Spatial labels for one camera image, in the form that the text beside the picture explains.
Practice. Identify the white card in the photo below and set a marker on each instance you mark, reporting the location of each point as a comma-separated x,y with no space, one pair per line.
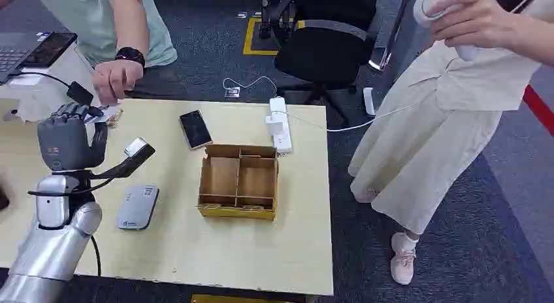
106,113

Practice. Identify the standing person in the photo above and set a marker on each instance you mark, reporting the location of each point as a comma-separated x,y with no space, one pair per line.
437,132

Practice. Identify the wooden card box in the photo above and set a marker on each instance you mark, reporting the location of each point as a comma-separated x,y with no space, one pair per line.
238,180

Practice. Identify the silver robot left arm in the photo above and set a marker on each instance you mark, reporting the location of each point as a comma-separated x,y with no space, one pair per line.
52,245

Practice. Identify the pink shoe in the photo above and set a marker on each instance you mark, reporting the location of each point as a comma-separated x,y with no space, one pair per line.
402,260

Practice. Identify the black phone on laptop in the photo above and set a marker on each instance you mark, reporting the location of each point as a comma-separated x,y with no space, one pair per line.
51,49

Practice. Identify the standing person's hand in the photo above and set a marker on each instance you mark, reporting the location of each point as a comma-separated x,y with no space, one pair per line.
469,22

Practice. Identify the black smartphone with gold edge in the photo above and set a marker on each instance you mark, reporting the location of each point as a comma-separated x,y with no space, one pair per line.
195,129

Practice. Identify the black robot legs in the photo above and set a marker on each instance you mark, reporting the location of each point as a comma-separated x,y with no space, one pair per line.
277,15

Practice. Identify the white handheld controller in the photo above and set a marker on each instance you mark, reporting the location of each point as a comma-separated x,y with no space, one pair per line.
428,7

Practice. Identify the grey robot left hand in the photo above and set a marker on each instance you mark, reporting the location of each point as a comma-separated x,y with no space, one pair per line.
65,139

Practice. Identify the grey flat device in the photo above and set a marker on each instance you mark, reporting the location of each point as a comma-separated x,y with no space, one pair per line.
137,207

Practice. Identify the black office chair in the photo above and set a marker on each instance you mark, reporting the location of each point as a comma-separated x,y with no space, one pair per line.
322,54

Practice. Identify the silver floor socket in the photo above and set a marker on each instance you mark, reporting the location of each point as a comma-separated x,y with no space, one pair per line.
232,92

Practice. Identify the white power strip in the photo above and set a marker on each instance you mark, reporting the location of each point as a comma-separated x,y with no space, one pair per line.
280,139

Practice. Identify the small white upright device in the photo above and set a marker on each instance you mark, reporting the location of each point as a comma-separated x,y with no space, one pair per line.
369,101

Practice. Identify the black wristwatch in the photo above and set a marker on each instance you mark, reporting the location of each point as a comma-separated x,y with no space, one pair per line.
130,55

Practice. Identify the seated person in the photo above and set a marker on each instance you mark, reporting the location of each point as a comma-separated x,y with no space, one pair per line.
95,20

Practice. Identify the yellow floor tape square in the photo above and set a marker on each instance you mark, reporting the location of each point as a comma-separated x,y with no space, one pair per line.
247,43

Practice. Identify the white charger plug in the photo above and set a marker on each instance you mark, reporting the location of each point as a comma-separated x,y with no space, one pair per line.
274,124

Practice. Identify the dark laptop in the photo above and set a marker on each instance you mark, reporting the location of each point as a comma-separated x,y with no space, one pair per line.
12,52

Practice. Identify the seated person's hand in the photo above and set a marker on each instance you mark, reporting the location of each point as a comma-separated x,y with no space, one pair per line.
113,79

